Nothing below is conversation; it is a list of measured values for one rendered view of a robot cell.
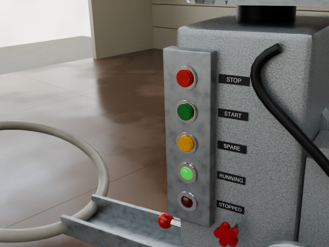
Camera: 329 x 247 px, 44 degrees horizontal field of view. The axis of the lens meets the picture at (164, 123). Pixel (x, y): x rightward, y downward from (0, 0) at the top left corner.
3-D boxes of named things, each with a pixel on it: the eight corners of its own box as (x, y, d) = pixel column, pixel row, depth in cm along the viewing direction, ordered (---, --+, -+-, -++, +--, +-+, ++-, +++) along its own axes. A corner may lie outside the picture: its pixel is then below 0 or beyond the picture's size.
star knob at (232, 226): (245, 236, 65) (246, 215, 64) (235, 252, 62) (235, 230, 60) (223, 230, 67) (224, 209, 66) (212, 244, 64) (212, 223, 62)
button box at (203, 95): (217, 220, 68) (220, 48, 58) (209, 229, 66) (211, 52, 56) (175, 208, 72) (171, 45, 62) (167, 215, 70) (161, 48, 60)
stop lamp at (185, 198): (196, 207, 67) (196, 194, 66) (192, 211, 65) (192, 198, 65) (183, 203, 68) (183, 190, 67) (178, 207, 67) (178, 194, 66)
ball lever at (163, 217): (197, 232, 77) (197, 217, 76) (189, 241, 74) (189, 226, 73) (163, 221, 81) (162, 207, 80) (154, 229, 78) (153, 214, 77)
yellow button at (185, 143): (195, 151, 63) (195, 135, 62) (192, 154, 62) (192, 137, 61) (180, 148, 64) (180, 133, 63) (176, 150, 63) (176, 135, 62)
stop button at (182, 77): (195, 86, 59) (195, 69, 58) (191, 88, 58) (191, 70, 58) (179, 85, 61) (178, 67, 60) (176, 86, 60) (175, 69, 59)
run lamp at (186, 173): (196, 179, 65) (196, 165, 64) (191, 183, 64) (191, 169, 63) (182, 176, 66) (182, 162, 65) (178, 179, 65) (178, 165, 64)
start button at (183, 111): (195, 120, 61) (195, 103, 60) (191, 122, 60) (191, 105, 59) (179, 117, 62) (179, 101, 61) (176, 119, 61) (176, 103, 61)
